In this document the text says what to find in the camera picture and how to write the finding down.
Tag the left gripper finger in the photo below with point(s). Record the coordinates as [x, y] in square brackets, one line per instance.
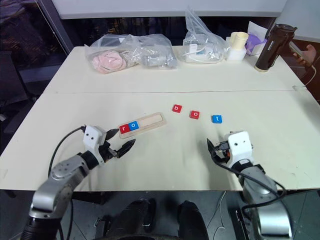
[126, 148]
[111, 133]

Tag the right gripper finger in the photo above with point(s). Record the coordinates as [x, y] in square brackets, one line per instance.
[211, 148]

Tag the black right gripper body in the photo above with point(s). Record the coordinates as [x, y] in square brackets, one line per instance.
[221, 152]

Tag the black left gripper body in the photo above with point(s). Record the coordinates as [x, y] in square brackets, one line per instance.
[106, 151]

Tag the wooden letter tray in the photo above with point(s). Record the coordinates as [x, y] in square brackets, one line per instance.
[150, 120]

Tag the red letter o tile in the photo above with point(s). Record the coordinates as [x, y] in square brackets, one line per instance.
[194, 114]

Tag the red letter b tile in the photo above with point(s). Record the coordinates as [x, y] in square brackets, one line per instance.
[177, 108]

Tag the dark smartphone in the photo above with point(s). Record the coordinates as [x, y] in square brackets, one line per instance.
[296, 51]

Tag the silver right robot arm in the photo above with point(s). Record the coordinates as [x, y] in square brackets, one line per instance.
[260, 190]

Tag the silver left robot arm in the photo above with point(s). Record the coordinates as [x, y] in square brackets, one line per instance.
[60, 172]

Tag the red letter r tile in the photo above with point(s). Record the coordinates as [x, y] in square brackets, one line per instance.
[124, 129]

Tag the blue letter o tile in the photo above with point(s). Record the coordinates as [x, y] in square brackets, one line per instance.
[134, 125]

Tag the blue letter t tile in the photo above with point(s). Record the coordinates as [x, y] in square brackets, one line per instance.
[217, 118]

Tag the bystander hand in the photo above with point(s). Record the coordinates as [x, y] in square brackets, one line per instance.
[310, 53]

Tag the dark rounded shape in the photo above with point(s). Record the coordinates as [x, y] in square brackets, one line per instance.
[191, 217]
[135, 215]

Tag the pink cloth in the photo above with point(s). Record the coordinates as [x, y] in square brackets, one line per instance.
[108, 61]

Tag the grey soft item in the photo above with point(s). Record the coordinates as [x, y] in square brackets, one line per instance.
[160, 61]

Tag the clear bag with pink cloth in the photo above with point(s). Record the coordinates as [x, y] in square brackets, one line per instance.
[105, 45]

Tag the clear bag with grey item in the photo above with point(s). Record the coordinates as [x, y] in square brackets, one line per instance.
[155, 45]

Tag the black office chair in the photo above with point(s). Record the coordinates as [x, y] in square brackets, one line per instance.
[15, 82]

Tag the beige tape roll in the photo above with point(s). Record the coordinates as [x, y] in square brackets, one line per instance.
[238, 40]

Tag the white and purple tissue pack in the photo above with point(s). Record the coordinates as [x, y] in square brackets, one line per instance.
[255, 45]

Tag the dark brown bottle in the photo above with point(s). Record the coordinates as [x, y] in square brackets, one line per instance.
[270, 50]

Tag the clear bag with white charger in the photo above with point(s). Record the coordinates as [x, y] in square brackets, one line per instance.
[197, 32]

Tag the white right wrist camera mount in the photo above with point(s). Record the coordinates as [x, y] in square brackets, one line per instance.
[238, 147]

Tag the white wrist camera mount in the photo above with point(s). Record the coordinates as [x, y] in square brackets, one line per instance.
[91, 136]
[238, 147]

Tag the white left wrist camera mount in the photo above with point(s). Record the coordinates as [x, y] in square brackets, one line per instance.
[91, 136]

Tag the black metal bracket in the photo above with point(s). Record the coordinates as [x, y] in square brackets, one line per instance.
[242, 222]

